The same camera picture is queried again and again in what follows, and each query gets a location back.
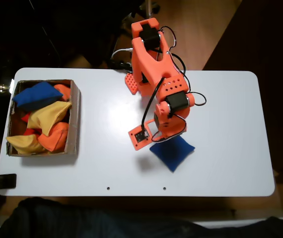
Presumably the blue bean bag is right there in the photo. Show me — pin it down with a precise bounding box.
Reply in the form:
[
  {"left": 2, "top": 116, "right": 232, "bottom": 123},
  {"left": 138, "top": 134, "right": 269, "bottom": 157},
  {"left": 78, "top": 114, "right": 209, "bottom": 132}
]
[
  {"left": 149, "top": 135, "right": 196, "bottom": 173},
  {"left": 11, "top": 81, "right": 64, "bottom": 111}
]

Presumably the cardboard box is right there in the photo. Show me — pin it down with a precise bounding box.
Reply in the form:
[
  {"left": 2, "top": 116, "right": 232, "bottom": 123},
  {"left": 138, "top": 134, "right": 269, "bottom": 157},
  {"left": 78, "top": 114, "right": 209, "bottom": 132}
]
[{"left": 6, "top": 79, "right": 82, "bottom": 157}]

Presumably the small orange bean bag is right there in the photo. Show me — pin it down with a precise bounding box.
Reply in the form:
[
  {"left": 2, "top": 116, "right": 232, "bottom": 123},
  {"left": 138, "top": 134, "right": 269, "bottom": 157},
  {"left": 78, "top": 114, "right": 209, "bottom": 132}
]
[{"left": 54, "top": 84, "right": 72, "bottom": 102}]

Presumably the large orange bean bag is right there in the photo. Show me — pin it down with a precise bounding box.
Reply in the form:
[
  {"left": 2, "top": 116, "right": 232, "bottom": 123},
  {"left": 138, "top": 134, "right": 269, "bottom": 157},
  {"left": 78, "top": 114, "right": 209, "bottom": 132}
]
[{"left": 37, "top": 121, "right": 70, "bottom": 152}]

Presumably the large yellow bean bag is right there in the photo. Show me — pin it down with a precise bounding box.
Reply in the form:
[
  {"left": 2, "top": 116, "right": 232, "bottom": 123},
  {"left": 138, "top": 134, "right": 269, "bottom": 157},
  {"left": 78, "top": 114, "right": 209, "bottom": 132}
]
[{"left": 27, "top": 101, "right": 72, "bottom": 137}]

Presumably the red bean bag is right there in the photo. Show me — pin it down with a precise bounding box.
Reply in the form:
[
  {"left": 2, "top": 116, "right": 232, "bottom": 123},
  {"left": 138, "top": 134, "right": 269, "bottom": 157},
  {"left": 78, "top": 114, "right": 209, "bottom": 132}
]
[{"left": 21, "top": 111, "right": 42, "bottom": 136}]

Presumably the flat yellow bean bag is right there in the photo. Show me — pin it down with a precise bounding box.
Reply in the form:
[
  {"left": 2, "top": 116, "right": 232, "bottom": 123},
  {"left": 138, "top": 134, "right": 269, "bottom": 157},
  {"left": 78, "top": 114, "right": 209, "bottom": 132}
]
[{"left": 6, "top": 133, "right": 47, "bottom": 155}]

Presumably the metal office chair base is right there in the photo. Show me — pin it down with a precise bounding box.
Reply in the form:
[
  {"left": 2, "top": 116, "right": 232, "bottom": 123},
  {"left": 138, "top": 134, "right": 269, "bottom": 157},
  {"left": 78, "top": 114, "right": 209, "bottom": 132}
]
[{"left": 121, "top": 0, "right": 161, "bottom": 23}]

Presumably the person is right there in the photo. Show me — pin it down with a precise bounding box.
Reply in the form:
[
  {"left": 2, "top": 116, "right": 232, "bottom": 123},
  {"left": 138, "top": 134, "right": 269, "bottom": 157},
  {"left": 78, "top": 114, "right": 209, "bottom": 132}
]
[{"left": 0, "top": 197, "right": 283, "bottom": 238}]

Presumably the black camera cable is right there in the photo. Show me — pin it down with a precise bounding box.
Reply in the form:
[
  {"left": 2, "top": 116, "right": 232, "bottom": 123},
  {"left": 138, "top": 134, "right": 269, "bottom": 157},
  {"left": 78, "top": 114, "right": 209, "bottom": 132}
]
[{"left": 142, "top": 78, "right": 167, "bottom": 136}]

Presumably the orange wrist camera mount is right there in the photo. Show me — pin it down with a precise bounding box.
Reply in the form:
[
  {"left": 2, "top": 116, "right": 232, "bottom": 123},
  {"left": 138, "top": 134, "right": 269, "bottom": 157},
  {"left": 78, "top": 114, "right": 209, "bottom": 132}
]
[{"left": 128, "top": 118, "right": 158, "bottom": 151}]

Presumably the white usb cable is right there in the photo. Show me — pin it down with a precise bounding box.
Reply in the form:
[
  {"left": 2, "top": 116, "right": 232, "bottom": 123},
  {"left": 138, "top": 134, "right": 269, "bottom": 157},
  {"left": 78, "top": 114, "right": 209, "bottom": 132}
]
[{"left": 111, "top": 47, "right": 134, "bottom": 60}]

